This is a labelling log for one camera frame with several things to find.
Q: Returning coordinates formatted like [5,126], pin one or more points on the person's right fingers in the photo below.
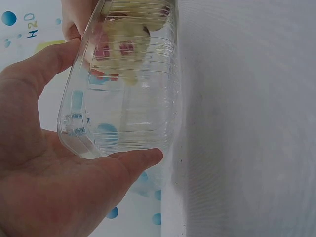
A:
[72,32]

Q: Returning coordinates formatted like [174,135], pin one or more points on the person's left hand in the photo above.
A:
[37,177]

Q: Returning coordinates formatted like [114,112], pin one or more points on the person's right hand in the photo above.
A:
[71,17]

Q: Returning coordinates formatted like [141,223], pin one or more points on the clear plastic container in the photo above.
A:
[138,111]

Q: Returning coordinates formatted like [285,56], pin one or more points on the cream lump with red spots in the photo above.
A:
[128,34]

